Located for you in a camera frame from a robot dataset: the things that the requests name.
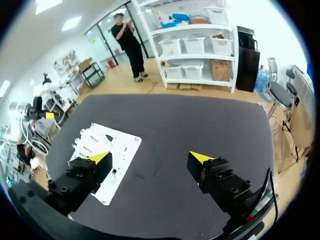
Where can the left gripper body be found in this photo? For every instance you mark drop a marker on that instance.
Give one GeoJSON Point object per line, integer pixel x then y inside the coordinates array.
{"type": "Point", "coordinates": [37, 106]}

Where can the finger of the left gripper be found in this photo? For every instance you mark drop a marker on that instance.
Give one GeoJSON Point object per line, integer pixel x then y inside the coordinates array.
{"type": "Point", "coordinates": [50, 115]}

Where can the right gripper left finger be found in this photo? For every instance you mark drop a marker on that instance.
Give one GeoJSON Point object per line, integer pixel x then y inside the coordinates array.
{"type": "Point", "coordinates": [82, 175]}

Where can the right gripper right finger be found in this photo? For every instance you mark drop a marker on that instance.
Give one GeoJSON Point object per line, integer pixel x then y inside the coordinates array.
{"type": "Point", "coordinates": [220, 177]}

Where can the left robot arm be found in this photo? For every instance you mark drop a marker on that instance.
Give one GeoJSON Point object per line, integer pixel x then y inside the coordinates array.
{"type": "Point", "coordinates": [18, 110]}

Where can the white board with sockets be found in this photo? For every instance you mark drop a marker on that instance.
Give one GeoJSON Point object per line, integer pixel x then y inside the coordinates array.
{"type": "Point", "coordinates": [126, 147]}

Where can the person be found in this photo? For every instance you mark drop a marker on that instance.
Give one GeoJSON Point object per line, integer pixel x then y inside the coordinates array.
{"type": "Point", "coordinates": [128, 42]}

